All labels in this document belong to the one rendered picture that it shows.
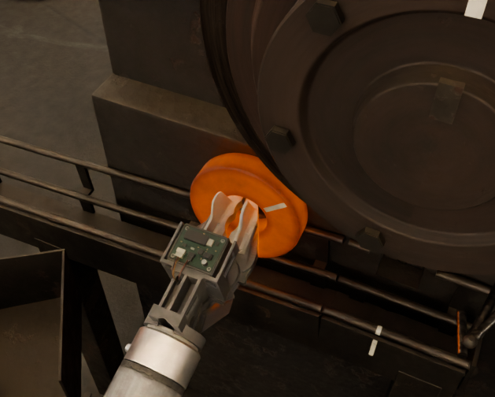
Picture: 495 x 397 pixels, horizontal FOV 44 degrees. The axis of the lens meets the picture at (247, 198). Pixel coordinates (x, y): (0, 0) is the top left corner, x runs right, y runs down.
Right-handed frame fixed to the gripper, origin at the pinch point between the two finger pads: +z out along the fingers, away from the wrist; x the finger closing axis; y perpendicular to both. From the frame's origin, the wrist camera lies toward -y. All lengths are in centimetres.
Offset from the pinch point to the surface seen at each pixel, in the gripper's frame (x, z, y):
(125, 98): 22.4, 8.2, 1.4
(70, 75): 121, 74, -104
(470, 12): -20.6, -2.3, 39.6
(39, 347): 24.6, -25.4, -17.6
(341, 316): -15.2, -6.5, -11.7
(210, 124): 8.9, 8.1, 1.2
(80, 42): 130, 94, -109
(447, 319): -28.0, -0.9, -14.4
